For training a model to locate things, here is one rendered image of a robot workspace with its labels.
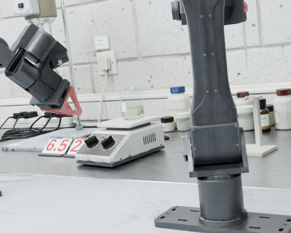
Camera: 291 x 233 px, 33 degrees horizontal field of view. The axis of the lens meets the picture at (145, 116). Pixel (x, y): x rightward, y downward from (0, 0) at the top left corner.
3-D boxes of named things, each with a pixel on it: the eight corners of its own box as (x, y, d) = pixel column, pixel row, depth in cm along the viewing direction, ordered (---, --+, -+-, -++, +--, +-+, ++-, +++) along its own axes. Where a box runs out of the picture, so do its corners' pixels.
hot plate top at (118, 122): (129, 128, 118) (129, 124, 118) (94, 127, 126) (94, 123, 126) (160, 119, 127) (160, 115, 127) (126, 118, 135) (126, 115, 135)
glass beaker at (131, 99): (145, 121, 123) (142, 87, 122) (120, 123, 124) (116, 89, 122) (147, 117, 130) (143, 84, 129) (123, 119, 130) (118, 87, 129)
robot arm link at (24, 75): (37, 64, 114) (15, 46, 109) (49, 67, 110) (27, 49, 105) (20, 89, 112) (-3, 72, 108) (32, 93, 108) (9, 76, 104)
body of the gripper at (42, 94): (45, 84, 120) (23, 67, 115) (73, 83, 113) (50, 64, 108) (34, 107, 117) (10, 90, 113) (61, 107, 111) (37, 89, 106)
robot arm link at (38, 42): (49, 43, 116) (6, 11, 111) (61, 40, 108) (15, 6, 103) (21, 84, 113) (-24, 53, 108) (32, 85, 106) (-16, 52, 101)
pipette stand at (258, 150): (262, 156, 108) (257, 98, 106) (230, 155, 113) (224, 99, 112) (277, 148, 114) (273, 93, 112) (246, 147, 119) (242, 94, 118)
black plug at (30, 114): (26, 119, 194) (25, 113, 194) (18, 119, 197) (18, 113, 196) (39, 116, 200) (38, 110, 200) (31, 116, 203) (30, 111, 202)
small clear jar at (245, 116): (240, 127, 146) (238, 105, 145) (260, 126, 143) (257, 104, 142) (235, 131, 141) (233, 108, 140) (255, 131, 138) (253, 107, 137)
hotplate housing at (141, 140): (112, 168, 113) (108, 134, 112) (75, 165, 122) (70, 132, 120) (172, 147, 129) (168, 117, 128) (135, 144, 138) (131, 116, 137)
